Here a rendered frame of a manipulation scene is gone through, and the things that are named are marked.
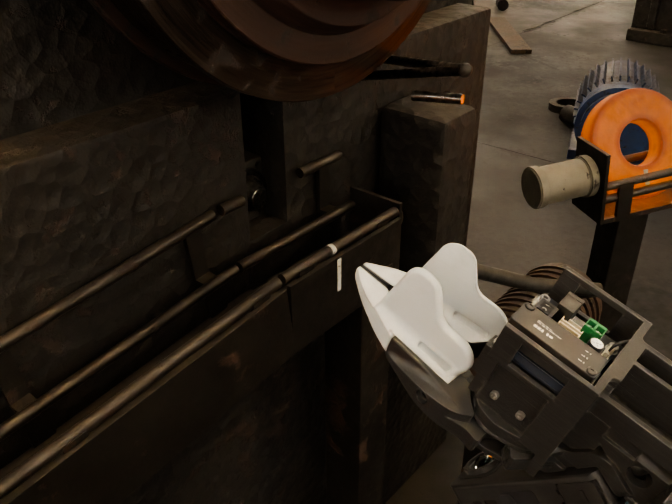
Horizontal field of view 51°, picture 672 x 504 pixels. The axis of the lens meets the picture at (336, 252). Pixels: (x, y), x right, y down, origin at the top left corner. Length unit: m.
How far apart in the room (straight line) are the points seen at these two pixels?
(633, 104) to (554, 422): 0.79
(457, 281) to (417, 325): 0.04
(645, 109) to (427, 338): 0.77
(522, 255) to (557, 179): 1.20
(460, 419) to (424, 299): 0.07
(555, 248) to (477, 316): 1.85
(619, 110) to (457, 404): 0.76
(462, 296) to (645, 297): 1.71
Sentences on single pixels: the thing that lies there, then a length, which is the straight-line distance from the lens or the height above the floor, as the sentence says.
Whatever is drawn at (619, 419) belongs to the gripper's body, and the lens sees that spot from 0.37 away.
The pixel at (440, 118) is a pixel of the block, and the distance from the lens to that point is 0.87.
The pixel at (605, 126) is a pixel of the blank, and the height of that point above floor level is 0.74.
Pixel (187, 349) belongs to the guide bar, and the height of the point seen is 0.70.
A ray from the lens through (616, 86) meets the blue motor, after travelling 2.73.
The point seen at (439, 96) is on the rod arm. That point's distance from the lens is 0.70.
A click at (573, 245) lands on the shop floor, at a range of 2.30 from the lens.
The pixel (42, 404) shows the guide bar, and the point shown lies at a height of 0.68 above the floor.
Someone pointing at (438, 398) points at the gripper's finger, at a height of 0.83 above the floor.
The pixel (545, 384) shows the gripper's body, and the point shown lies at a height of 0.86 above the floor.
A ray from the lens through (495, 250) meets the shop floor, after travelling 2.21.
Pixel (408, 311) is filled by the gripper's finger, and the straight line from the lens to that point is 0.40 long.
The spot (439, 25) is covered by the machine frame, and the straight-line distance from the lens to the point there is 1.00.
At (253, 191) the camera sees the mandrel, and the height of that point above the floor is 0.75.
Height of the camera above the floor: 1.09
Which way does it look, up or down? 30 degrees down
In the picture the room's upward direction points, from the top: straight up
